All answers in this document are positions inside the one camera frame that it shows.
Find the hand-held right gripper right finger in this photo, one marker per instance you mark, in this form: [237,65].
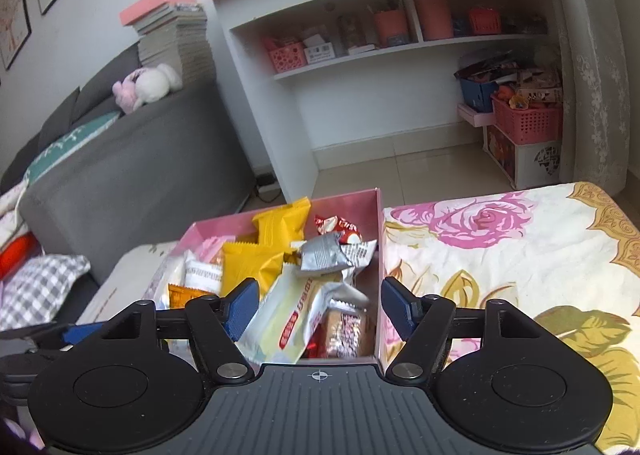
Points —
[397,307]

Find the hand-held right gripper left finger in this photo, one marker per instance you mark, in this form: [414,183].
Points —
[242,307]

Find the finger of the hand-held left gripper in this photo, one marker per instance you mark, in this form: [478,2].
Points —
[82,333]

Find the white green print snack packet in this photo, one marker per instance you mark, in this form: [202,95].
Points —
[285,315]

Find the white gold snack packet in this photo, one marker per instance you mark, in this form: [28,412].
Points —
[350,296]

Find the clear rice cracker packet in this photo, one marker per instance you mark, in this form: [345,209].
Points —
[192,280]

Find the pink snack packet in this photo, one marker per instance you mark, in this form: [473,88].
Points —
[215,247]

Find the red white snack packet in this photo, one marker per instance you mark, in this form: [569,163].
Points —
[337,227]

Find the pink cardboard box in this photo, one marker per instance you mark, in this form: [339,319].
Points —
[345,207]

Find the dark navy seat cushion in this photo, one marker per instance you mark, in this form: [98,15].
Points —
[77,300]

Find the grey checkered pillow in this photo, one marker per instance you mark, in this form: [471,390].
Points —
[40,290]

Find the red cloth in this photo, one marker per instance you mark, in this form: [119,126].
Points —
[17,257]

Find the floral tablecloth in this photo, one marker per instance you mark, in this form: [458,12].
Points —
[500,260]

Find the grey sofa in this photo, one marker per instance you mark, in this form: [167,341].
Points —
[150,165]

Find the teal cushion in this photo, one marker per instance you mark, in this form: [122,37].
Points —
[65,150]

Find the white patterned storage box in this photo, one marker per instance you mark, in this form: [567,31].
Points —
[530,162]

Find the pink white small rack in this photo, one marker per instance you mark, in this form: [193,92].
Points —
[475,116]

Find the white bookshelf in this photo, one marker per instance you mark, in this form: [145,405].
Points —
[360,100]

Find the large pink basket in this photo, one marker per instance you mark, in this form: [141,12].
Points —
[527,122]

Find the pink white plush bunny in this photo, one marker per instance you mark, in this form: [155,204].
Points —
[150,85]

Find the pink lattice basket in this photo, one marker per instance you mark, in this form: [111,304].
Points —
[287,57]

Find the cartoon print cardboard box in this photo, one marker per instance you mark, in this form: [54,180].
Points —
[539,85]

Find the white labelled box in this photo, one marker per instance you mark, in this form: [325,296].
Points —
[319,55]

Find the stack of books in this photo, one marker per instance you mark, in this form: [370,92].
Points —
[180,50]

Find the glass jar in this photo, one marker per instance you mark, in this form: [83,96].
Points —
[351,34]

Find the coral pen holder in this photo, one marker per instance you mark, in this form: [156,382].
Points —
[391,27]

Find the coral bin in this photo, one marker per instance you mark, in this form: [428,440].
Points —
[434,17]

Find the small red basket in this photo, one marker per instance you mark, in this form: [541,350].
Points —
[485,21]

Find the salmon pink flat box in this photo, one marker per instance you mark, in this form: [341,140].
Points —
[157,5]

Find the white lace curtain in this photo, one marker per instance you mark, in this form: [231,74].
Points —
[595,60]

